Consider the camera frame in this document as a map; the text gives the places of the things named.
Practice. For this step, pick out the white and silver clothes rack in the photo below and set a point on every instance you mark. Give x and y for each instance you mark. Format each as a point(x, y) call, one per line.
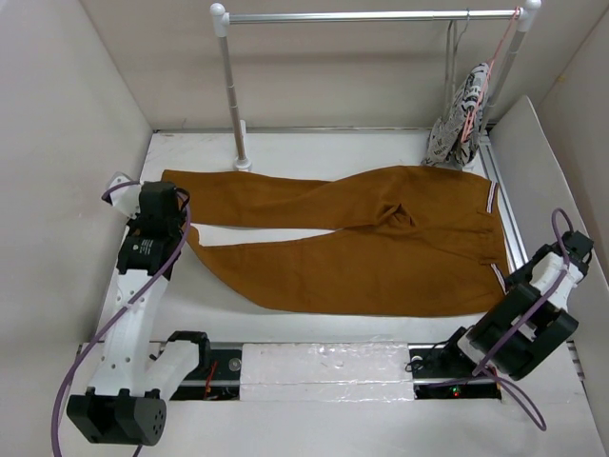
point(223, 19)

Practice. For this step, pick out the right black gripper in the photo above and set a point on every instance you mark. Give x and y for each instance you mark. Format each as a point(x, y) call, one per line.
point(518, 276)

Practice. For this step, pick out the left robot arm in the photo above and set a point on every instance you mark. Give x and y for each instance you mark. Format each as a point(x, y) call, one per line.
point(125, 402)

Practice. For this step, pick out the black and white patterned garment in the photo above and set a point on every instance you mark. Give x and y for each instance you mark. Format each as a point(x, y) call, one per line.
point(444, 144)

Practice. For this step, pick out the pink clothes hanger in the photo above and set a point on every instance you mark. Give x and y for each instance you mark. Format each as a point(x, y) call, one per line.
point(472, 111)

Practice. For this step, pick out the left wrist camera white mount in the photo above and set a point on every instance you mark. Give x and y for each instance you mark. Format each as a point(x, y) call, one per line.
point(122, 193)

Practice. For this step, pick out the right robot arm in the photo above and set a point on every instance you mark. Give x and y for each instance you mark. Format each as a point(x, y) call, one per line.
point(531, 321)

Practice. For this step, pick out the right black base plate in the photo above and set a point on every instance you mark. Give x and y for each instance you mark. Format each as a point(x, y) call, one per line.
point(439, 373)

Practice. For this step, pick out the white foam block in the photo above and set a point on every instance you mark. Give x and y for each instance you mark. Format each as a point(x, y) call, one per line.
point(324, 372)

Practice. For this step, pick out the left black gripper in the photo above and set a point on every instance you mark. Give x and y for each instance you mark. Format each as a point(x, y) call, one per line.
point(135, 221)

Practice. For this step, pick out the brown trousers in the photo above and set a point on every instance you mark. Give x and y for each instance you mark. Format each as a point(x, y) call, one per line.
point(400, 241)

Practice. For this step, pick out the grey clothes hanger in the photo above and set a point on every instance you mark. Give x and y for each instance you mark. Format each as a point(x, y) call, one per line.
point(453, 38)

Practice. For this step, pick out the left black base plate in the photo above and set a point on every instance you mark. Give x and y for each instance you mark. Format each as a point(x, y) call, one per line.
point(217, 380)

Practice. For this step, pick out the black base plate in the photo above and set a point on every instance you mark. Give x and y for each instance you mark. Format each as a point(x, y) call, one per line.
point(439, 373)
point(217, 380)

